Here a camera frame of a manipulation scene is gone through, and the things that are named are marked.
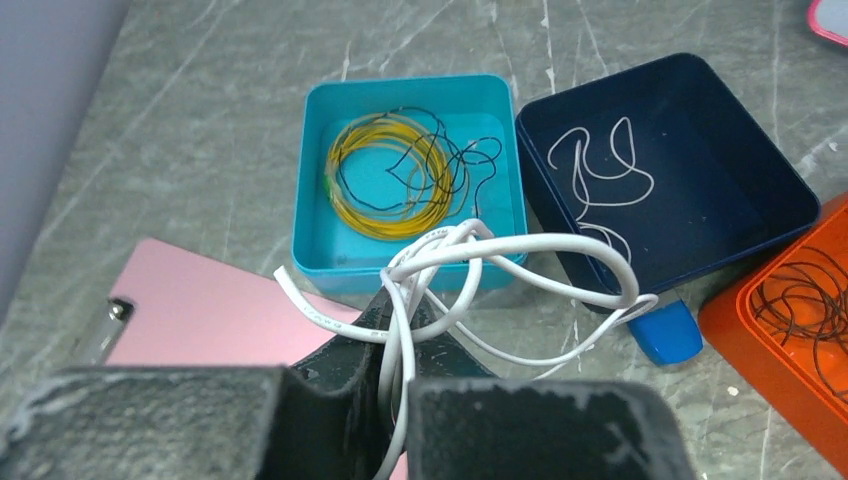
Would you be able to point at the pink clipboard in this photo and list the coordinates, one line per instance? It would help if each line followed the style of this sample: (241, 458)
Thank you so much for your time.
(174, 307)

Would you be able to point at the pink framed whiteboard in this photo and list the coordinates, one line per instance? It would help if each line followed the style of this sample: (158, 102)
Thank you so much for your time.
(828, 19)

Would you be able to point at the orange plastic tray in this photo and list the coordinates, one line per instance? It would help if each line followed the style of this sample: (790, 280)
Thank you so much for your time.
(783, 328)

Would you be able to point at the navy blue plastic tray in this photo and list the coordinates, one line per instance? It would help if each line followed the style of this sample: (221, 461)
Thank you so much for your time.
(665, 163)

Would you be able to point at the teal plastic tray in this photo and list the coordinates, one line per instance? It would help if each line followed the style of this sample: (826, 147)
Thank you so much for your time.
(375, 153)

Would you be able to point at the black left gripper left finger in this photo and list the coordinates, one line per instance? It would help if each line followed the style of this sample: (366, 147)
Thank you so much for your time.
(317, 419)

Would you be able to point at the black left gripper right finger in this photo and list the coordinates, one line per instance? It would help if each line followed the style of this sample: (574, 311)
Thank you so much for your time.
(466, 423)

